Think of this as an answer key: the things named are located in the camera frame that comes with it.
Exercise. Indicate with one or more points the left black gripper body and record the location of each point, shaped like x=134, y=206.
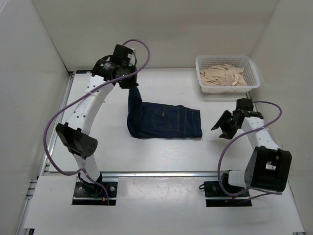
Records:
x=129, y=82

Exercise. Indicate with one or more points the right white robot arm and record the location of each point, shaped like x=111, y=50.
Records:
x=268, y=167

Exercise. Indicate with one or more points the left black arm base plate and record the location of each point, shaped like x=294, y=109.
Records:
x=83, y=197

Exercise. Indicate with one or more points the beige trousers in basket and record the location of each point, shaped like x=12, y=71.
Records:
x=223, y=75

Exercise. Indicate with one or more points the white plastic mesh basket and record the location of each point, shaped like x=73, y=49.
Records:
x=250, y=74

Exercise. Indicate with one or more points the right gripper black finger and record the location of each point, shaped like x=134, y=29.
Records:
x=223, y=120
x=228, y=134

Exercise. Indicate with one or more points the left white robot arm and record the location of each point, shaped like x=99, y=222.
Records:
x=74, y=133

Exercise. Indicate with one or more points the dark blue denim trousers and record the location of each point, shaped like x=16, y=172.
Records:
x=147, y=120

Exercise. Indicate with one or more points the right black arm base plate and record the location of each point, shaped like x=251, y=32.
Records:
x=216, y=198

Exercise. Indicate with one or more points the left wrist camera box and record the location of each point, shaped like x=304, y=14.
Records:
x=123, y=56

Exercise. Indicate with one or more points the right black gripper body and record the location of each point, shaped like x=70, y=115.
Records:
x=235, y=126

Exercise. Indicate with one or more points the blue label sticker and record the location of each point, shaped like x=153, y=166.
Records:
x=83, y=71

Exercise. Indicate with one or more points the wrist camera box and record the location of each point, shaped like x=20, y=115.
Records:
x=244, y=104
x=123, y=56

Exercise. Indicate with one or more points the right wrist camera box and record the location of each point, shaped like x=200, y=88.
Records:
x=244, y=104

